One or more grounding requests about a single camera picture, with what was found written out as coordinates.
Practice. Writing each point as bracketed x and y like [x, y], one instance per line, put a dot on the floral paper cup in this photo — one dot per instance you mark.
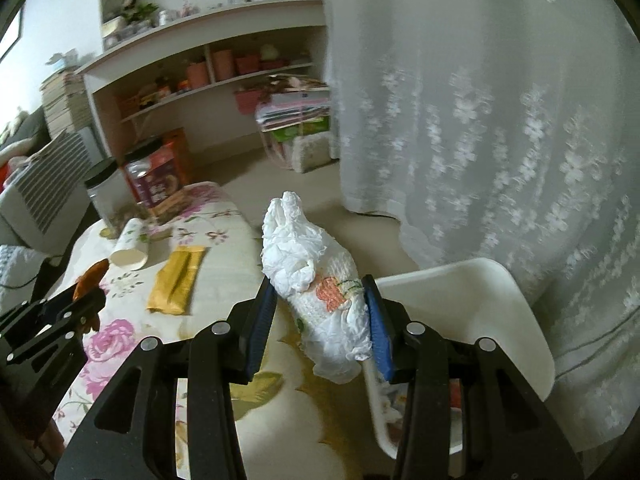
[130, 245]

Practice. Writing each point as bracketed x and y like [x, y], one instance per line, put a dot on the purple label jar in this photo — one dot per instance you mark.
[152, 175]

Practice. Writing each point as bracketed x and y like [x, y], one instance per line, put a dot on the pink flower pot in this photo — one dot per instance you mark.
[247, 64]

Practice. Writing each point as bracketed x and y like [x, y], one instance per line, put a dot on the framed wall picture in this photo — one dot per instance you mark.
[12, 35]

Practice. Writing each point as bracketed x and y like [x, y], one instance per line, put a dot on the small potted plant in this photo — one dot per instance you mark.
[137, 10]

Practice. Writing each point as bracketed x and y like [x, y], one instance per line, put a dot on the white fluffy bag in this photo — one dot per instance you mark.
[312, 152]

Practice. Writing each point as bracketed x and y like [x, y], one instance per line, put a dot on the yellow foil packet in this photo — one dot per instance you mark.
[177, 280]

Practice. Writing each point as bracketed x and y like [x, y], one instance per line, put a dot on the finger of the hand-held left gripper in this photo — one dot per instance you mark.
[70, 317]
[30, 315]

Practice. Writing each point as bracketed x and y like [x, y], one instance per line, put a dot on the brown flat packet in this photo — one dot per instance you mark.
[172, 207]

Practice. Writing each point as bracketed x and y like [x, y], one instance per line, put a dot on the orange cardboard box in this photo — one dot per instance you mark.
[179, 152]

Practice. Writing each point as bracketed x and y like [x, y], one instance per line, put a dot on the short pink canister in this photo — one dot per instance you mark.
[198, 74]

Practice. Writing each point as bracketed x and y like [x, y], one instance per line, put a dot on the stack of folded cloths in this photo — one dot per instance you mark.
[295, 110]

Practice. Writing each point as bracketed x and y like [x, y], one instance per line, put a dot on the tall pink canister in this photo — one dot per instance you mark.
[223, 64]

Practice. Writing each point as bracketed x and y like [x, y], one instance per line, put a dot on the white quilted cushion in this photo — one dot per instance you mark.
[20, 267]

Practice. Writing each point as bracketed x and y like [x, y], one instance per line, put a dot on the pink basket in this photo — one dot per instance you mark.
[249, 101]

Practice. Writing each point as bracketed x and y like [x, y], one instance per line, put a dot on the white packet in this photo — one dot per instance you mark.
[310, 260]

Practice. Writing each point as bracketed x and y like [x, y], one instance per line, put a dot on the orange snack item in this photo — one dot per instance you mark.
[92, 277]

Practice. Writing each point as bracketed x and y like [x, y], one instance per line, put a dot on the stack of books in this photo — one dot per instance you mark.
[65, 102]

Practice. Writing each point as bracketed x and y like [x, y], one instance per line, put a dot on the white lace curtain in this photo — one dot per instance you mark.
[475, 110]

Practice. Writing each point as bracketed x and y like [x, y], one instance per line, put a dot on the clear jar with black lid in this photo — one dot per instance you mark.
[107, 190]

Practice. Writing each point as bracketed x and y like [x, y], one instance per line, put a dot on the white wooden shelf unit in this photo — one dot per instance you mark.
[225, 20]

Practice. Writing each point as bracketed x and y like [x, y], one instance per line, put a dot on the white plastic bin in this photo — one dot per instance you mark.
[475, 300]

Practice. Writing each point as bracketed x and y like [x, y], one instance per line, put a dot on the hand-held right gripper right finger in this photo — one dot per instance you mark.
[380, 335]

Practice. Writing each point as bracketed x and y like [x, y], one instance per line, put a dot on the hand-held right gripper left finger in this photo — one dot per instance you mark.
[260, 330]

